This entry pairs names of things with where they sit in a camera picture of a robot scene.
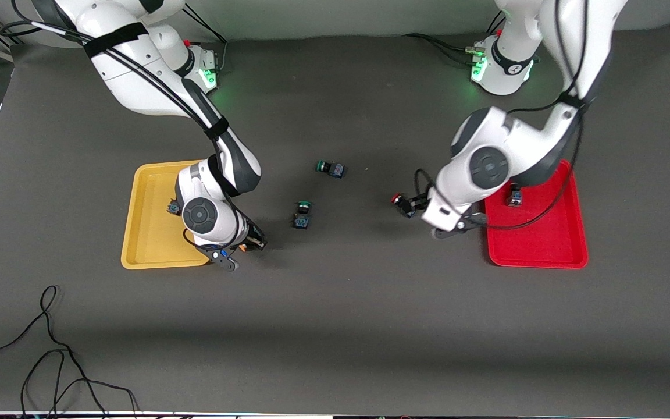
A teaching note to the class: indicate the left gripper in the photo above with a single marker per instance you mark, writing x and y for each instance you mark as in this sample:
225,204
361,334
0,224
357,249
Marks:
417,203

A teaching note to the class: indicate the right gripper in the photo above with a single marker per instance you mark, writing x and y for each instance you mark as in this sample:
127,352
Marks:
253,235

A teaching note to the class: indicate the red push button switch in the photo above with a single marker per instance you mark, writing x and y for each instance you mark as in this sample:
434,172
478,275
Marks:
398,199
514,198

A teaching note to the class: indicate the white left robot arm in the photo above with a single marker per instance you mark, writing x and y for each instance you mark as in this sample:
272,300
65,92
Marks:
521,151

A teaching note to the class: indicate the yellow plastic tray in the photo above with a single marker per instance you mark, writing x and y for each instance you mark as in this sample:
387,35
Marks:
149,233

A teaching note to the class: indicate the dark grey table mat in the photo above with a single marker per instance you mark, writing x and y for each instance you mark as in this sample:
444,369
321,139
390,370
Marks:
335,326

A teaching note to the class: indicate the red plastic tray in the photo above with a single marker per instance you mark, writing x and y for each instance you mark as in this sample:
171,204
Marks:
544,244

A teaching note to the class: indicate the green push button switch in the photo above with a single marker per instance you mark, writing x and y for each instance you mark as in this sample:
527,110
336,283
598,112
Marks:
302,220
335,170

